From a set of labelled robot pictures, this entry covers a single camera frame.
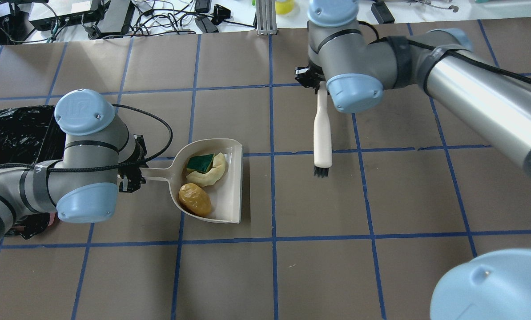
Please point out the green yellow sponge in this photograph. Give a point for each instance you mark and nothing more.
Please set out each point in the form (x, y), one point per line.
(201, 163)

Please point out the pale yellow crescent peel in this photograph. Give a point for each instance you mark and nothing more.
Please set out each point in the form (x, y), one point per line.
(212, 176)

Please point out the black power adapter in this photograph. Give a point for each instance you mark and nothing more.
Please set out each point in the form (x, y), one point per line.
(381, 12)

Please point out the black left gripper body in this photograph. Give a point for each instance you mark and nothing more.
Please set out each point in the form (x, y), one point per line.
(130, 178)

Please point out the yellow tape roll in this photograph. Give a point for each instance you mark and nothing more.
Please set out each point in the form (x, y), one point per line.
(283, 7)

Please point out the large black power brick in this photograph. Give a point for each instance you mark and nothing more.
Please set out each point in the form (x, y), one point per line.
(117, 18)

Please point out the black lined trash bin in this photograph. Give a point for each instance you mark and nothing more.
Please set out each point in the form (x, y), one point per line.
(28, 135)

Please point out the beige hand brush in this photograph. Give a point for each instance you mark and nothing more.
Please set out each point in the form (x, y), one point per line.
(323, 158)

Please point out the beige plastic dustpan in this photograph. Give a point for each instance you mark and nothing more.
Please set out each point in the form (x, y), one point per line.
(222, 184)

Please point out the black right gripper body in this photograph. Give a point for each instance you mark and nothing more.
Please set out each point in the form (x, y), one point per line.
(308, 78)

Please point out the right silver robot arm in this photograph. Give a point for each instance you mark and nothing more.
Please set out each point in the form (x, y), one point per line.
(495, 103)

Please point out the aluminium frame post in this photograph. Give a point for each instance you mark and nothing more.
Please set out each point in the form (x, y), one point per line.
(266, 17)

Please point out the yellow potato toy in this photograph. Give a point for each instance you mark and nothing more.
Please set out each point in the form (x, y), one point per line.
(195, 200)

